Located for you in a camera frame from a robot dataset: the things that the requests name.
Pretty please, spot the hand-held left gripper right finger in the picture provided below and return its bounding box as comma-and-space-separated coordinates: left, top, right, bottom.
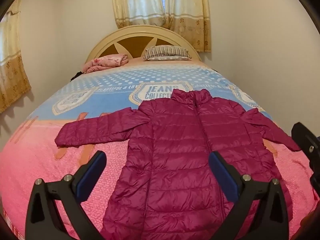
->
209, 151, 293, 240

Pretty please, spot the folded pink floral blanket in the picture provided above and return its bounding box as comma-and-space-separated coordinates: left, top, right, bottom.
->
82, 53, 129, 74

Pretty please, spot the bed with pink-blue cover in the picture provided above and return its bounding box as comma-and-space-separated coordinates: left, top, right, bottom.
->
0, 57, 320, 240

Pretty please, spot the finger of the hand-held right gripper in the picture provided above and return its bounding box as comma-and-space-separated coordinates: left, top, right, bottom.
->
291, 122, 320, 170

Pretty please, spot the cream side window curtain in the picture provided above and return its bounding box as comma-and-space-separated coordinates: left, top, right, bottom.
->
0, 0, 32, 114

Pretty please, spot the magenta puffer jacket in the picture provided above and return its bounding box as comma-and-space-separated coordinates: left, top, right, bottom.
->
55, 89, 302, 240

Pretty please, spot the short cream patterned curtain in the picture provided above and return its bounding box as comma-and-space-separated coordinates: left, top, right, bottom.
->
109, 0, 167, 29

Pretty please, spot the cream wooden bed headboard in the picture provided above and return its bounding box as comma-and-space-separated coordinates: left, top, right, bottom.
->
85, 25, 202, 64

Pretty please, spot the striped pillow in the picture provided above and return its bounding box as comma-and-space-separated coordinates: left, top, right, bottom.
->
143, 45, 192, 62

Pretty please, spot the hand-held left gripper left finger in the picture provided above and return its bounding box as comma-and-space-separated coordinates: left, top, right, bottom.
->
25, 150, 108, 240

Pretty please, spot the long cream patterned curtain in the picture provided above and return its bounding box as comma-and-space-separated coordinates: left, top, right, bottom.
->
164, 0, 212, 53

